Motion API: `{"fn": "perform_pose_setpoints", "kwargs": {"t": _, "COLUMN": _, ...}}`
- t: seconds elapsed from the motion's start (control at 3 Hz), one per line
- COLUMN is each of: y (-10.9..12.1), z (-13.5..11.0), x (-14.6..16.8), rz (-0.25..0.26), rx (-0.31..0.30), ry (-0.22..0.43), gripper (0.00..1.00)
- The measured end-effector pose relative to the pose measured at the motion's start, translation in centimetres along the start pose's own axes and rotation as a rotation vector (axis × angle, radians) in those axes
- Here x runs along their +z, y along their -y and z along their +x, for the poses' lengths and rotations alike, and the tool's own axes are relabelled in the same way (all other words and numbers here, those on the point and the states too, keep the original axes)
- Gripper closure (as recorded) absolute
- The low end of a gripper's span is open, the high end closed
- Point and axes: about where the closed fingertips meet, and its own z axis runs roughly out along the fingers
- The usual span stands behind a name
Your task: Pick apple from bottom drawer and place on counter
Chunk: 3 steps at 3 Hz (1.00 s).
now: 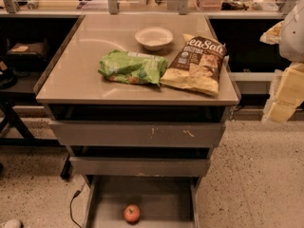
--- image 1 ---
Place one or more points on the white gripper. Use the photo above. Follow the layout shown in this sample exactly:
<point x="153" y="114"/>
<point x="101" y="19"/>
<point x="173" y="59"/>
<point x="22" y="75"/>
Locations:
<point x="293" y="38"/>

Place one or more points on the red apple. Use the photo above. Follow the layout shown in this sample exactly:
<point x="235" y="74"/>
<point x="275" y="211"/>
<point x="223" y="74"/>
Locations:
<point x="131" y="213"/>

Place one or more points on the grey drawer cabinet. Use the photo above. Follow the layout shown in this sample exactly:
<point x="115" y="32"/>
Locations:
<point x="140" y="103"/>

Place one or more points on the grey open bottom drawer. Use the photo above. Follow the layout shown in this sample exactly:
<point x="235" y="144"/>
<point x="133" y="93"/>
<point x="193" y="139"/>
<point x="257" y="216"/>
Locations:
<point x="164" y="202"/>

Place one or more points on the grey middle drawer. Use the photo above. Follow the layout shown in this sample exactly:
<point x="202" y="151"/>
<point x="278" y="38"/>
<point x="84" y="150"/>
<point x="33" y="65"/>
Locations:
<point x="140" y="167"/>

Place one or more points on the grey top drawer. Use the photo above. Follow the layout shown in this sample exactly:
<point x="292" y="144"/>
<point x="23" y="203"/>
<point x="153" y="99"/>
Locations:
<point x="137" y="134"/>

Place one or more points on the brown sea salt chip bag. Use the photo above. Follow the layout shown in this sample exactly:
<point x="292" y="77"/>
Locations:
<point x="197" y="66"/>

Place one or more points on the white bowl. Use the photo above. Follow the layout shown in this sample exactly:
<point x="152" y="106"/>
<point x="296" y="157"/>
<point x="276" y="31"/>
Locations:
<point x="154" y="38"/>

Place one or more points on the green snack bag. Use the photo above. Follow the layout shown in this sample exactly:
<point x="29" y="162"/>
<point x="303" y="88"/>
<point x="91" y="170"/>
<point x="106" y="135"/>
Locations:
<point x="132" y="68"/>

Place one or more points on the dark box on shelf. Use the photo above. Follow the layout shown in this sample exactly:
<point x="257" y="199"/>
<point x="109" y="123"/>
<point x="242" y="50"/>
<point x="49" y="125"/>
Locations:
<point x="31" y="50"/>

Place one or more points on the white shoe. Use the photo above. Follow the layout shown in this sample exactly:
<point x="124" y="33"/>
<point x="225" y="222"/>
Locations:
<point x="12" y="223"/>

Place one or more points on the black table frame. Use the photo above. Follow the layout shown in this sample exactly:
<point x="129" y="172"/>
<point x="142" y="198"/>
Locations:
<point x="8" y="101"/>

